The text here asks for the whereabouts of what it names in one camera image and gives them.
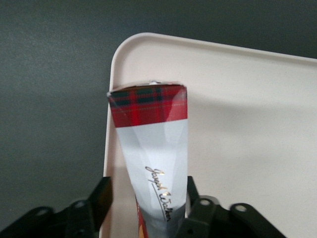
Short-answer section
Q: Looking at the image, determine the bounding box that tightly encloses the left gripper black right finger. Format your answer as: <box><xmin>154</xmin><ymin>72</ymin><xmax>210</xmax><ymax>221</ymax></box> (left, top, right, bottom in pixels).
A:
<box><xmin>173</xmin><ymin>176</ymin><xmax>224</xmax><ymax>238</ymax></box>

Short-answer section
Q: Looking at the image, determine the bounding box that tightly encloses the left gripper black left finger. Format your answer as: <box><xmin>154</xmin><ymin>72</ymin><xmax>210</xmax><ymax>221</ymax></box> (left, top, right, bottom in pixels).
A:
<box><xmin>64</xmin><ymin>176</ymin><xmax>114</xmax><ymax>238</ymax></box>

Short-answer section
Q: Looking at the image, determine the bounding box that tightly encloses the red tartan cookie box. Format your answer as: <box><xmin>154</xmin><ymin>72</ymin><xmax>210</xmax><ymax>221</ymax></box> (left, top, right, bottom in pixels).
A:
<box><xmin>106</xmin><ymin>80</ymin><xmax>189</xmax><ymax>238</ymax></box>

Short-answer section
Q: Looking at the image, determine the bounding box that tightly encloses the white rectangular tray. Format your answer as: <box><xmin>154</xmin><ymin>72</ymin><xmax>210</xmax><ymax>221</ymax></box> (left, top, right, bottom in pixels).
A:
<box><xmin>100</xmin><ymin>32</ymin><xmax>317</xmax><ymax>238</ymax></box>

